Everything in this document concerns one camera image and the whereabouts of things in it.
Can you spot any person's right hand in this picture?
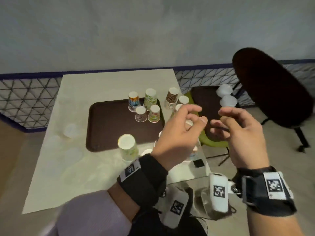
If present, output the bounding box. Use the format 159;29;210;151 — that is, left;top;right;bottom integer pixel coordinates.
210;107;270;170

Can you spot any person's left hand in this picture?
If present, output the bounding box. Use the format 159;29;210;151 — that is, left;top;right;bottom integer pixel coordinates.
153;104;209;171

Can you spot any person's left forearm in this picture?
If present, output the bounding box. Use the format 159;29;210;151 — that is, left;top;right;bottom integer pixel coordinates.
50;182;148;236

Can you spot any person's right forearm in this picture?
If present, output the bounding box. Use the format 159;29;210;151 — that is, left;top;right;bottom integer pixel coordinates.
246;206;307;236

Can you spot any white plastic cup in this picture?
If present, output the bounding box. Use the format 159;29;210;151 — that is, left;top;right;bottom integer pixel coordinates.
219;95;238;108
216;84;233;98

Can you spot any green chair with brown seat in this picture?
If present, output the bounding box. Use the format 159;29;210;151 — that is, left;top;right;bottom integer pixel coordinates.
183;85;237;166

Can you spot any stack of brown printed cups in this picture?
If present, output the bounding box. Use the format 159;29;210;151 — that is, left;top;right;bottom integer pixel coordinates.
164;87;179;110

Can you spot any black office chair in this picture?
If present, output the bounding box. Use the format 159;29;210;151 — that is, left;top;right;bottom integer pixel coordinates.
232;47;314;153

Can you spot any small green red paper cup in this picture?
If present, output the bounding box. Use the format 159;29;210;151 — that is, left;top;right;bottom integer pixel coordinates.
148;105;161;123

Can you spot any green leaf paper cup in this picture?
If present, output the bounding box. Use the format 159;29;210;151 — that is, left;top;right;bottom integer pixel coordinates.
143;88;158;111

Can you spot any small brown dotted paper cup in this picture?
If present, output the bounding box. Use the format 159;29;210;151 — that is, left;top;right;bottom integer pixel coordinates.
135;106;148;123

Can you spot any blue printed paper cup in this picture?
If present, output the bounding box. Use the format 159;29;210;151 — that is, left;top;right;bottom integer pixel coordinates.
128;91;141;112

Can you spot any large pale green paper cup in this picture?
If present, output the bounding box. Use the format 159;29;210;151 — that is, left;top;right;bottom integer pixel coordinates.
117;134;140;162

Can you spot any brown plastic tray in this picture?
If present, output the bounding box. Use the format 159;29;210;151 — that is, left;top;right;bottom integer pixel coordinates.
85;98;166;153

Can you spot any clear plastic lid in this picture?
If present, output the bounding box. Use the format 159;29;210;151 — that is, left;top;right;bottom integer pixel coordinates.
63;123;80;139

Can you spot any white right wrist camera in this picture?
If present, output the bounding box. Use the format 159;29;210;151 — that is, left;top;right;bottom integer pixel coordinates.
209;173;233;215

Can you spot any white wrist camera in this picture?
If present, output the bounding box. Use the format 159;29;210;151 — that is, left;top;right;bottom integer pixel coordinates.
161;187;190;229
209;173;233;215

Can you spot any black left wrist strap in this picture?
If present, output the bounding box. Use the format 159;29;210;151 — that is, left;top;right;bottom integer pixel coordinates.
117;153;169;210

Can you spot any black wrist strap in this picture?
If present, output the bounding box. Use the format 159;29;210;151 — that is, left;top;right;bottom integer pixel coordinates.
117;153;169;210
237;166;297;217

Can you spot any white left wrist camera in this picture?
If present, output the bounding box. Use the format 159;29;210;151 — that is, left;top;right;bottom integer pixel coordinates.
161;187;190;229

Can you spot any black right wrist strap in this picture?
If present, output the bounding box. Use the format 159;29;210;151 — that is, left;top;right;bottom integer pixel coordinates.
237;166;297;217

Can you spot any black wire mesh barrier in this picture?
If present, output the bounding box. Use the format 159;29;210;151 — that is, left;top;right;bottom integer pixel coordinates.
0;59;315;133

